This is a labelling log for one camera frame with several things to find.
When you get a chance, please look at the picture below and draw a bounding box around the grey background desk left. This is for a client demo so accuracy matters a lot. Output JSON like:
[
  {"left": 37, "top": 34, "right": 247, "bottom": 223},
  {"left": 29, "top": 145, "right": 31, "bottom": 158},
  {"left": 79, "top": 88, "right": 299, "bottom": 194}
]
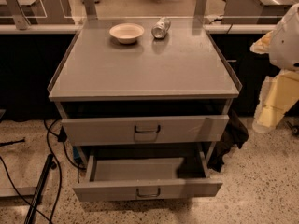
[{"left": 0, "top": 0, "right": 74, "bottom": 24}]

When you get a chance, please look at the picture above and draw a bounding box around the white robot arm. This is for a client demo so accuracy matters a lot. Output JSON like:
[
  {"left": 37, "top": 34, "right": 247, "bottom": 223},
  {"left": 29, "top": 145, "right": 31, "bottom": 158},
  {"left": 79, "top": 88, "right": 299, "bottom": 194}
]
[{"left": 250, "top": 4, "right": 299, "bottom": 133}]

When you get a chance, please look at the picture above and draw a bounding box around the middle grey bracket post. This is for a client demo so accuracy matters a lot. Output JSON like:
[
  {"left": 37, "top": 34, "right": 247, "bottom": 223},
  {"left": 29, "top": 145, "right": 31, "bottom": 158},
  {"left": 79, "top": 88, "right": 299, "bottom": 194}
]
[{"left": 83, "top": 0, "right": 97, "bottom": 20}]

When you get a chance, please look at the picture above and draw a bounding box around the black cloth beside cabinet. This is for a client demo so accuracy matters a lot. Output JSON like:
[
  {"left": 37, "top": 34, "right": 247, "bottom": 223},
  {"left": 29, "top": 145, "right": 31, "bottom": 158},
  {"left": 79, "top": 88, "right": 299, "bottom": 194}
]
[{"left": 207, "top": 109, "right": 249, "bottom": 172}]

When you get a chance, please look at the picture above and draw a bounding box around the grey background desk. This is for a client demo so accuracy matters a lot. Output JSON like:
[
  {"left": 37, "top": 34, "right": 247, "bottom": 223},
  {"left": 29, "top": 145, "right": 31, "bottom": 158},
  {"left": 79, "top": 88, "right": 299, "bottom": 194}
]
[
  {"left": 221, "top": 0, "right": 299, "bottom": 24},
  {"left": 0, "top": 0, "right": 74, "bottom": 24}
]

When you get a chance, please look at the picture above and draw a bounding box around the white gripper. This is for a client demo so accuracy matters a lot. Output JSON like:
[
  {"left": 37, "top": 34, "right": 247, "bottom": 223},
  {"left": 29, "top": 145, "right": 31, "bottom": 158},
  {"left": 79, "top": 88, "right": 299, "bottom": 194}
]
[{"left": 252, "top": 70, "right": 299, "bottom": 133}]

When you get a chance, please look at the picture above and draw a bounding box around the white ceramic bowl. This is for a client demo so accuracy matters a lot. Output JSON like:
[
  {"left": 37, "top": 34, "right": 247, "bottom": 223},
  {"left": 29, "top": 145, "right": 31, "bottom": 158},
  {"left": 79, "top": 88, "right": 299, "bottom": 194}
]
[{"left": 109, "top": 23, "right": 144, "bottom": 44}]

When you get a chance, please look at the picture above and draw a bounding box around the right grey bracket post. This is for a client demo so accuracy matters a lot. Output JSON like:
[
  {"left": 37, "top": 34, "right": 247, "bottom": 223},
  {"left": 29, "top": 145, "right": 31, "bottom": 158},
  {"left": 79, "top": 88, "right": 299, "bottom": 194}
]
[{"left": 194, "top": 0, "right": 207, "bottom": 19}]

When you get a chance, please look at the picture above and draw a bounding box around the silver crushed can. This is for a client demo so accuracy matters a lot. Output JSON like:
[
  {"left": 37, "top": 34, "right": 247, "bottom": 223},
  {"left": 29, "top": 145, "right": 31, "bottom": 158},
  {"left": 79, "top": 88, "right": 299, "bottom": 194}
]
[{"left": 151, "top": 17, "right": 171, "bottom": 39}]

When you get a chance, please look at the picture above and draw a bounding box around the grey metal drawer cabinet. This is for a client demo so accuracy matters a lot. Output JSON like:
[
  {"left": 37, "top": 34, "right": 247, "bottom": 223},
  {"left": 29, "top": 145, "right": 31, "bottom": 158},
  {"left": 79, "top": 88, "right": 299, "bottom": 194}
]
[{"left": 47, "top": 17, "right": 243, "bottom": 173}]

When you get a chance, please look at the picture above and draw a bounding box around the grey bracket post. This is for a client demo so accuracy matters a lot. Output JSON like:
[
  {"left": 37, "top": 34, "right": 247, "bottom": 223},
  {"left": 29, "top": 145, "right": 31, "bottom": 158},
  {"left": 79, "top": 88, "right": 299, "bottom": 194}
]
[
  {"left": 194, "top": 0, "right": 207, "bottom": 19},
  {"left": 83, "top": 0, "right": 97, "bottom": 20},
  {"left": 6, "top": 0, "right": 30, "bottom": 30}
]

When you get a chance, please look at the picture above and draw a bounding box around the black metal bar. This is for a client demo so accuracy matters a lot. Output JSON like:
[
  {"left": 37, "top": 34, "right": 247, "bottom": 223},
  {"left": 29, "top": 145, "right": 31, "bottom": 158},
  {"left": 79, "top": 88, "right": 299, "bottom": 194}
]
[{"left": 24, "top": 154, "right": 53, "bottom": 224}]

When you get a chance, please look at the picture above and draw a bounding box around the grey drawer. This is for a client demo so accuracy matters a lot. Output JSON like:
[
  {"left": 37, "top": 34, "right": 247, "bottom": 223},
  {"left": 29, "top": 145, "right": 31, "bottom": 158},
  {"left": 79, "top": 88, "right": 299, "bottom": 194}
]
[
  {"left": 73, "top": 152, "right": 222, "bottom": 202},
  {"left": 62, "top": 115, "right": 229, "bottom": 146}
]

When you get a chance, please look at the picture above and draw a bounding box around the black stick on floor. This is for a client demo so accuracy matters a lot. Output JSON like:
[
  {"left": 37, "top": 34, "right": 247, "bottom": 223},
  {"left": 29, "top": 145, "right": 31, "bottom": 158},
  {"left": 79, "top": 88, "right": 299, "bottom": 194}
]
[{"left": 0, "top": 138, "right": 25, "bottom": 147}]

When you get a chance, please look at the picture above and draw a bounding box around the grey top drawer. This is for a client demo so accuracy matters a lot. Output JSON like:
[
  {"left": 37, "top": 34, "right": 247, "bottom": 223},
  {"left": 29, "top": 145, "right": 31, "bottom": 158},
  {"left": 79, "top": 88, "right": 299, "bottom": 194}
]
[{"left": 62, "top": 115, "right": 229, "bottom": 146}]

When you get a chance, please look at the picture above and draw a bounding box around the grey background desk right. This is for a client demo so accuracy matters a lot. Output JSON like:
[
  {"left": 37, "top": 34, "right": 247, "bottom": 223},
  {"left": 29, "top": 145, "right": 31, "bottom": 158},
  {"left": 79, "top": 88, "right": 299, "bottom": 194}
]
[{"left": 221, "top": 0, "right": 299, "bottom": 24}]

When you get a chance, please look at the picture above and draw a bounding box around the left grey bracket post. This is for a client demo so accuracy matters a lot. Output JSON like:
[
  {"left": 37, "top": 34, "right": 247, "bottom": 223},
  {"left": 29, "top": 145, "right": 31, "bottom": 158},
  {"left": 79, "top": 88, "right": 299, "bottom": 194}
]
[{"left": 6, "top": 0, "right": 30, "bottom": 30}]

